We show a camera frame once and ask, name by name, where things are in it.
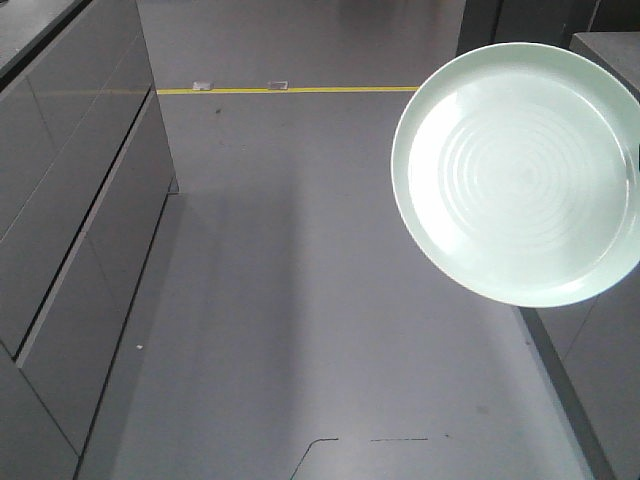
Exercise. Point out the light green round plate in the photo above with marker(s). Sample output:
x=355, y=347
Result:
x=515, y=169

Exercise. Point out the grey island cabinet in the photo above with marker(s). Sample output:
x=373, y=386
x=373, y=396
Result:
x=591, y=351

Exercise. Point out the dark tall cabinet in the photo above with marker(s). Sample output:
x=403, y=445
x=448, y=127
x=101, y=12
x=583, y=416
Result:
x=550, y=22

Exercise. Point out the grey drawer cabinet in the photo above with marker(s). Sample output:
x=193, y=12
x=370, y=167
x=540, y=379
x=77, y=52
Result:
x=86, y=170

